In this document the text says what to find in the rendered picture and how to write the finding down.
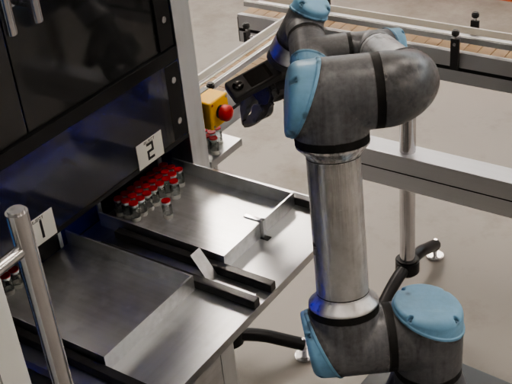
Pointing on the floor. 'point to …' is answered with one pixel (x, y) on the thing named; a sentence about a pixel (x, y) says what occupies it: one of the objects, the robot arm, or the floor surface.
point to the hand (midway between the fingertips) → (243, 123)
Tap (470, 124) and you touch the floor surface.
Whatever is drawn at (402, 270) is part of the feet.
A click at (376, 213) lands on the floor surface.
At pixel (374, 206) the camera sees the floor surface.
